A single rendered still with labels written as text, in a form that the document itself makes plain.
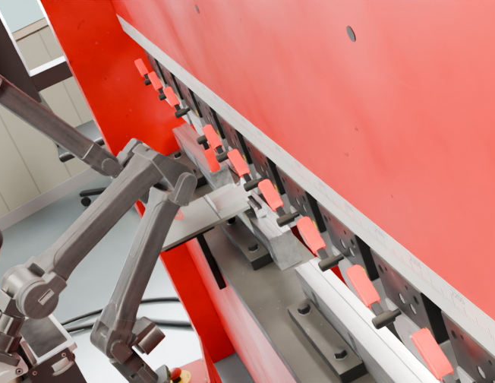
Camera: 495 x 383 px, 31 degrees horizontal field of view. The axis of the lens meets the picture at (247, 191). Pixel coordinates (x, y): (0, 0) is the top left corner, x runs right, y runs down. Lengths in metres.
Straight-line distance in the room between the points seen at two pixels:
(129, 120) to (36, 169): 2.68
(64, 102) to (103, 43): 2.70
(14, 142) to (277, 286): 3.73
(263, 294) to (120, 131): 1.17
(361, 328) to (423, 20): 1.06
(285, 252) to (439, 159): 1.36
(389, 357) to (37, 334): 0.83
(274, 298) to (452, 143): 1.35
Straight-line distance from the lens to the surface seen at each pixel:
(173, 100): 2.34
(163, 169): 1.84
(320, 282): 1.94
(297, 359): 1.91
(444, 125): 0.82
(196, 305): 3.45
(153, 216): 1.89
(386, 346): 1.70
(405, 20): 0.80
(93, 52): 3.08
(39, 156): 5.77
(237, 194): 2.38
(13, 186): 5.77
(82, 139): 2.20
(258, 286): 2.19
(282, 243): 2.19
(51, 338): 2.05
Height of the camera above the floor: 1.98
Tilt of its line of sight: 24 degrees down
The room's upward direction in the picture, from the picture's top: 22 degrees counter-clockwise
